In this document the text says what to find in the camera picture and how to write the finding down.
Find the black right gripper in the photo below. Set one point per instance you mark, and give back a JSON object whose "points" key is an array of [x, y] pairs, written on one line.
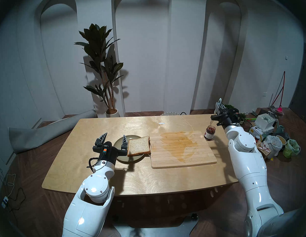
{"points": [[228, 118]]}

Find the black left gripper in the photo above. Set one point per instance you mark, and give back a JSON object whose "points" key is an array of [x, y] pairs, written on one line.
{"points": [[109, 152]]}

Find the round pale green plate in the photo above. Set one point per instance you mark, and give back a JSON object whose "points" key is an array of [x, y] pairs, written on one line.
{"points": [[117, 143]]}

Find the glass jar of red jam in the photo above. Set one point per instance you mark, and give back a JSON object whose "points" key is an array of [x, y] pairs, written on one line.
{"points": [[209, 133]]}

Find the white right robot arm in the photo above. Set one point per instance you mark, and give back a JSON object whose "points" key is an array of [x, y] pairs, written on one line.
{"points": [[251, 169]]}

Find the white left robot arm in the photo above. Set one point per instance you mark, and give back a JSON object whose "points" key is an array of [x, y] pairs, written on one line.
{"points": [[96, 187]]}

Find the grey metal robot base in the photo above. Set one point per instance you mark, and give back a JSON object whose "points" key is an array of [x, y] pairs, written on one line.
{"points": [[155, 230]]}

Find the slice of brown bread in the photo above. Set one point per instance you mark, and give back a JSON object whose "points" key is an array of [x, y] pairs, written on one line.
{"points": [[139, 146]]}

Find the small bushy green potted plant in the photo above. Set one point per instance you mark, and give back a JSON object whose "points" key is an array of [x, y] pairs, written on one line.
{"points": [[233, 107]]}

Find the tiny potted plant white pot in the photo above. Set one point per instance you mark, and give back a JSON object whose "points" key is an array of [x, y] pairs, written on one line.
{"points": [[242, 115]]}

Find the printed white cardboard box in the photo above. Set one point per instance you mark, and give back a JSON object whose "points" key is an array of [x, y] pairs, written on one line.
{"points": [[257, 131]]}

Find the open white box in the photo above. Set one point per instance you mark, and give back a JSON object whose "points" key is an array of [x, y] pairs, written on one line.
{"points": [[262, 123]]}

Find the wooden cutting board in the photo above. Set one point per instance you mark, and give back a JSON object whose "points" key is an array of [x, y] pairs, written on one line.
{"points": [[172, 150]]}

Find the white plastic bag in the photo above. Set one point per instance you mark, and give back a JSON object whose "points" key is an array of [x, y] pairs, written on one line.
{"points": [[273, 144]]}

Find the yellowish bowl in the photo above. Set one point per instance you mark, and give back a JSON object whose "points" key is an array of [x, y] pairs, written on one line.
{"points": [[281, 139]]}

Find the rolled grey carpet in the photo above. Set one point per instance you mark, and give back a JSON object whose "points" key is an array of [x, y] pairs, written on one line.
{"points": [[44, 132]]}

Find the dark door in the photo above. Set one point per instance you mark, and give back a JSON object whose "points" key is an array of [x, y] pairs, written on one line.
{"points": [[302, 95]]}

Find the tall potted dark-leaved plant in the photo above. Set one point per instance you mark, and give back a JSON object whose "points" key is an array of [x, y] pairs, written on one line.
{"points": [[97, 44]]}

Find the white power strip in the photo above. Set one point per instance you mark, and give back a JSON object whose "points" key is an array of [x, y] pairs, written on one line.
{"points": [[4, 202]]}

